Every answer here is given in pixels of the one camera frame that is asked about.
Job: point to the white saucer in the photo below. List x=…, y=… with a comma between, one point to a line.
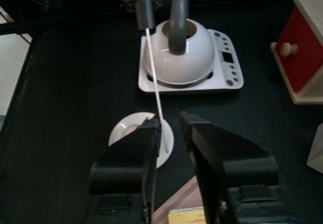
x=119, y=130

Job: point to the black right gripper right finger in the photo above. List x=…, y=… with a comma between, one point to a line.
x=235, y=171

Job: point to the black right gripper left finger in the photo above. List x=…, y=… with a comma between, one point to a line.
x=121, y=171

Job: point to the red wooden drawer box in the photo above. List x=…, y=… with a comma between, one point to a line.
x=303, y=57

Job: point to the light wooden cutting board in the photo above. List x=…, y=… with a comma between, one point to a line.
x=176, y=199

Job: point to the white kitchen scale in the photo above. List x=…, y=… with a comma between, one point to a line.
x=227, y=70

